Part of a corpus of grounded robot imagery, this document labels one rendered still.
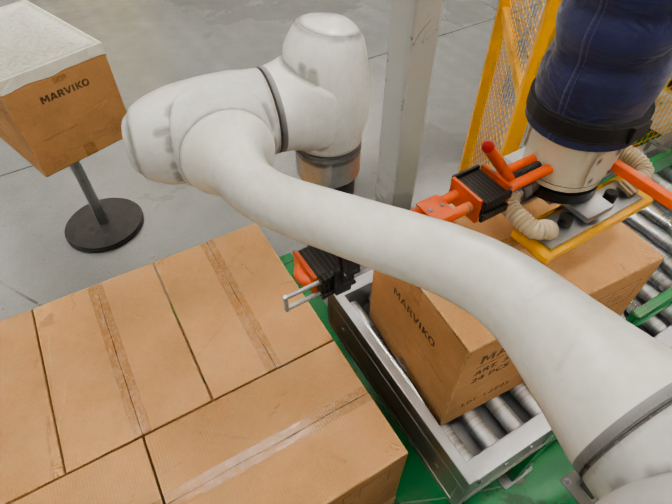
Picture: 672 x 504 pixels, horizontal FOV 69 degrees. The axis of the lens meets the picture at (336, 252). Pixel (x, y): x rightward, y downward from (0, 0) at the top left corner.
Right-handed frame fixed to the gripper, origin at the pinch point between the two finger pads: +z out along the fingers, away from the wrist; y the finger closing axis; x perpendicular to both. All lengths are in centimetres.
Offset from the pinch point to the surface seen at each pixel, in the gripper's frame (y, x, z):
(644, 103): -9, -58, -18
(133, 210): 174, 25, 119
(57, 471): 24, 68, 68
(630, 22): -4, -51, -32
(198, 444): 12, 34, 68
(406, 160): 97, -95, 80
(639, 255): -16, -79, 27
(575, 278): -13, -60, 27
